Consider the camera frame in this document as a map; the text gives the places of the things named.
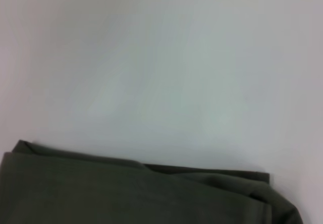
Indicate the dark green FREE t-shirt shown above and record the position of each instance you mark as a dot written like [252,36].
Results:
[126,191]

